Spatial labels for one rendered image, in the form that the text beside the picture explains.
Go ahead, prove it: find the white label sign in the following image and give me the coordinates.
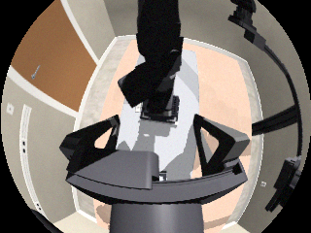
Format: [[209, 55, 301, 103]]
[[135, 104, 141, 113]]

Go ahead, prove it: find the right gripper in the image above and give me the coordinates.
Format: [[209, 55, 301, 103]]
[[149, 89, 174, 117]]

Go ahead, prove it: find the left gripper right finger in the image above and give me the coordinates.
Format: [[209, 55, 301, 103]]
[[193, 114, 250, 176]]

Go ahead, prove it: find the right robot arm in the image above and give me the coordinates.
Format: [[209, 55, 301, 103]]
[[118, 0, 257, 108]]

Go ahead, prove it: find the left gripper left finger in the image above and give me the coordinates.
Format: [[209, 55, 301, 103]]
[[63, 114, 121, 149]]

